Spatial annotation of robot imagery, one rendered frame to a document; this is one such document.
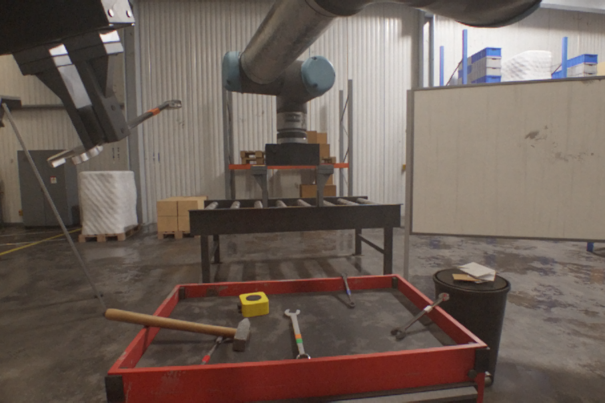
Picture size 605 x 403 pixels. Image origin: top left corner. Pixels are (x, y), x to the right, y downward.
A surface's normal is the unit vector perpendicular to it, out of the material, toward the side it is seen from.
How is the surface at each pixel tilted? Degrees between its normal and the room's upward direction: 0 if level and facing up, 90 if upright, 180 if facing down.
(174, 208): 90
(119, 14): 83
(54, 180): 90
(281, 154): 88
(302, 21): 152
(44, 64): 113
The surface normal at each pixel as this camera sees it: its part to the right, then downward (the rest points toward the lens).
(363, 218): 0.15, 0.09
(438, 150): -0.32, 0.10
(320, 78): 0.43, 0.05
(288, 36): -0.37, 0.91
